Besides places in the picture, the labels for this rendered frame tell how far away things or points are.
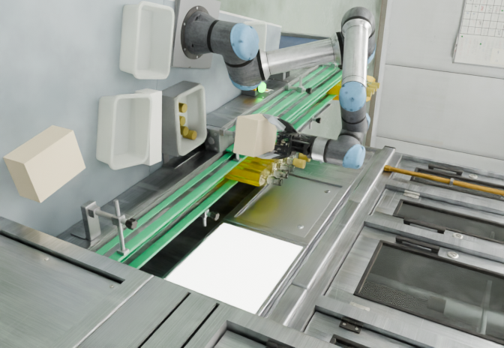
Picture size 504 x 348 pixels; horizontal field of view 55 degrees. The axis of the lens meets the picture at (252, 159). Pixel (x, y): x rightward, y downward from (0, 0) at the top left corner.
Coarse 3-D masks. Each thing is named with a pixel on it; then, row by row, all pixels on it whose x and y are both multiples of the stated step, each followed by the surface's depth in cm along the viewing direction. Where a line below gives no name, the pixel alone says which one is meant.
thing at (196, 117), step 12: (180, 96) 163; (192, 96) 177; (204, 96) 176; (192, 108) 179; (204, 108) 178; (192, 120) 182; (204, 120) 180; (204, 132) 182; (180, 144) 169; (192, 144) 178
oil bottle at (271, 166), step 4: (248, 156) 191; (244, 160) 187; (248, 160) 187; (252, 160) 187; (256, 160) 187; (260, 160) 187; (264, 160) 187; (252, 164) 185; (256, 164) 185; (260, 164) 184; (264, 164) 184; (268, 164) 184; (272, 164) 185; (268, 168) 183; (272, 168) 183; (276, 168) 185; (272, 172) 183
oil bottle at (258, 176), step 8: (240, 168) 182; (248, 168) 182; (256, 168) 182; (264, 168) 182; (224, 176) 187; (232, 176) 185; (240, 176) 183; (248, 176) 181; (256, 176) 179; (264, 176) 178; (256, 184) 181; (264, 184) 180
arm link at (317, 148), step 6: (318, 138) 150; (324, 138) 150; (312, 144) 150; (318, 144) 149; (324, 144) 148; (312, 150) 149; (318, 150) 148; (312, 156) 150; (318, 156) 149; (324, 162) 151
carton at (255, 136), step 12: (240, 120) 157; (252, 120) 155; (264, 120) 158; (240, 132) 157; (252, 132) 155; (264, 132) 160; (276, 132) 169; (240, 144) 158; (252, 144) 156; (264, 144) 162; (252, 156) 157
